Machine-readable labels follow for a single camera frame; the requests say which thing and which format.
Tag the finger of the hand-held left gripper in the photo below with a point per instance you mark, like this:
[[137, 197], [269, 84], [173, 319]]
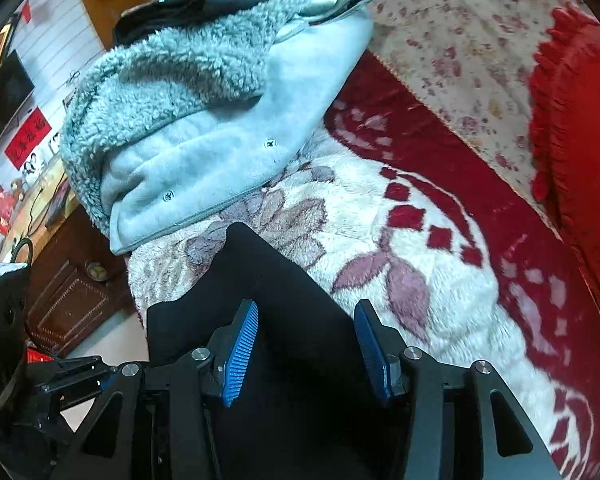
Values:
[[70, 377]]

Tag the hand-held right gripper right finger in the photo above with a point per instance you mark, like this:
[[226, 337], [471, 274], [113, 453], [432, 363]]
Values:
[[372, 350]]

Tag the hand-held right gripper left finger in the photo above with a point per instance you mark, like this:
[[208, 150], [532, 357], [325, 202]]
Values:
[[240, 355]]

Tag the black pants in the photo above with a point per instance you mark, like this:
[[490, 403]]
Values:
[[290, 360]]

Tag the brown wooden cabinet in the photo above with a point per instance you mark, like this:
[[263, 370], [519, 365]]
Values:
[[75, 285]]

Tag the red and white plush blanket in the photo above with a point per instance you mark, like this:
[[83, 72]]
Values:
[[430, 260]]

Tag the black flat television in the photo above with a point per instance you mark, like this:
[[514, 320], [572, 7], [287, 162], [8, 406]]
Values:
[[2, 110]]

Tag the light blue fleece-lined jacket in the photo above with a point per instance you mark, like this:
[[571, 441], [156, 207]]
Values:
[[195, 125]]

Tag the red heart-shaped frilled pillow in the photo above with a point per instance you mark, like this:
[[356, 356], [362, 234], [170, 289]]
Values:
[[580, 135]]

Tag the pink floral quilt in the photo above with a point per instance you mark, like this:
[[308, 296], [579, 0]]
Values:
[[445, 60]]

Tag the black garment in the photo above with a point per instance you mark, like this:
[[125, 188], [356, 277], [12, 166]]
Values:
[[180, 12]]

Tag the orange wooden door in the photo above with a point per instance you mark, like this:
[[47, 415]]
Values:
[[115, 0]]

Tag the red paper wall decoration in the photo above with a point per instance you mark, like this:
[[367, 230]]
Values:
[[27, 137]]

